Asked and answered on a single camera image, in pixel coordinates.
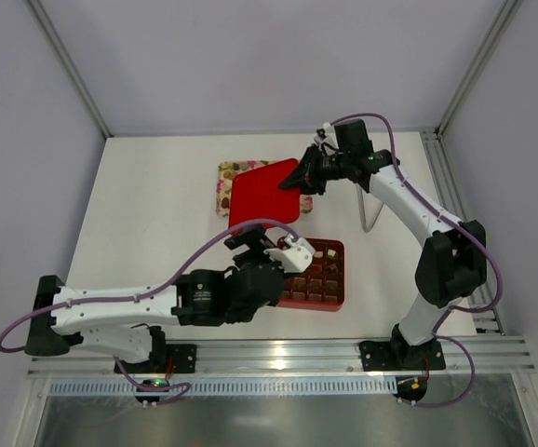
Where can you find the aluminium rail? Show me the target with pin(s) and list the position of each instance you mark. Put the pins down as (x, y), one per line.
(448, 196)
(487, 354)

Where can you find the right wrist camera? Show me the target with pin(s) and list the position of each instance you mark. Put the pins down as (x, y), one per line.
(322, 138)

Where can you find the metal tongs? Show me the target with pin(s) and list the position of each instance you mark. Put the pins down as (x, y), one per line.
(369, 208)

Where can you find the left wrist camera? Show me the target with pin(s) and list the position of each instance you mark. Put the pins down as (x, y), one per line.
(295, 256)

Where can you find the aluminium rail front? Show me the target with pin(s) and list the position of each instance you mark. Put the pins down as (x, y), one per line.
(487, 354)

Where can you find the red tin lid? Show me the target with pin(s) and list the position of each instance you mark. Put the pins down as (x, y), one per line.
(256, 194)

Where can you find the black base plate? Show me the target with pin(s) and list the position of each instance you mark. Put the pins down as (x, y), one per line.
(167, 358)
(389, 356)

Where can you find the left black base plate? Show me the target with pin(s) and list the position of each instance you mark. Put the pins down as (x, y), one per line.
(167, 358)

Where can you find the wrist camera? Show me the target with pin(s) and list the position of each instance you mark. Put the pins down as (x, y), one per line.
(322, 138)
(295, 256)

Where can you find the aluminium rail right side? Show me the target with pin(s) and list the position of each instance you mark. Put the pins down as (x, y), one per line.
(448, 196)

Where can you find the floral tray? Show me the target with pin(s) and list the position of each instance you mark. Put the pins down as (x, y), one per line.
(228, 170)

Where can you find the red chocolate box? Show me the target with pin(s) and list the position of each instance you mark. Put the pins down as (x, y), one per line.
(324, 291)

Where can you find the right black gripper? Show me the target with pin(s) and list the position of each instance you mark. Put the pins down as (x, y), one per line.
(316, 169)

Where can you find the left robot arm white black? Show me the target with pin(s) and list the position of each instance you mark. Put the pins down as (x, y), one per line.
(128, 323)

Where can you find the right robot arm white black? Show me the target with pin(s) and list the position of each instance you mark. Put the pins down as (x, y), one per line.
(452, 264)

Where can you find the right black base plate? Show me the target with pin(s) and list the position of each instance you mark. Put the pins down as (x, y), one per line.
(389, 356)

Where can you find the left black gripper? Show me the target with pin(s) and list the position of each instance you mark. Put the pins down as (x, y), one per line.
(251, 248)

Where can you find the slotted cable duct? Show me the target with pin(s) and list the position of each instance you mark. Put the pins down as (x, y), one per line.
(236, 386)

